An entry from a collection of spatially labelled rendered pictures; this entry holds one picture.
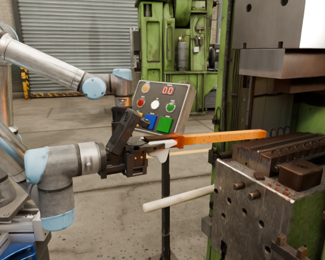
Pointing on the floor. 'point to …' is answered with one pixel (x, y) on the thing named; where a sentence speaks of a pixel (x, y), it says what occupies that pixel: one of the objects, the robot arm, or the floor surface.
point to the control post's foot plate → (162, 256)
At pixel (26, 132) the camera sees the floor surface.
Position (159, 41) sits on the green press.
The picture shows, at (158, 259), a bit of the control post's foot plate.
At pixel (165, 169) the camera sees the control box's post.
